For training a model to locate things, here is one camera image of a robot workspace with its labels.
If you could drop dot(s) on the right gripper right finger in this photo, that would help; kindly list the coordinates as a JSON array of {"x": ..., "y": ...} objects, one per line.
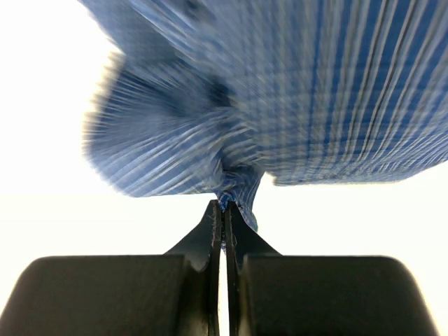
[{"x": 274, "y": 294}]

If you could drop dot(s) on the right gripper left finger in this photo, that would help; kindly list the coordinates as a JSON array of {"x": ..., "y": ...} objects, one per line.
[{"x": 175, "y": 293}]

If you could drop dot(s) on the blue plaid shirt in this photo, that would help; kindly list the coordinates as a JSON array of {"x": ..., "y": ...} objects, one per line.
[{"x": 212, "y": 95}]

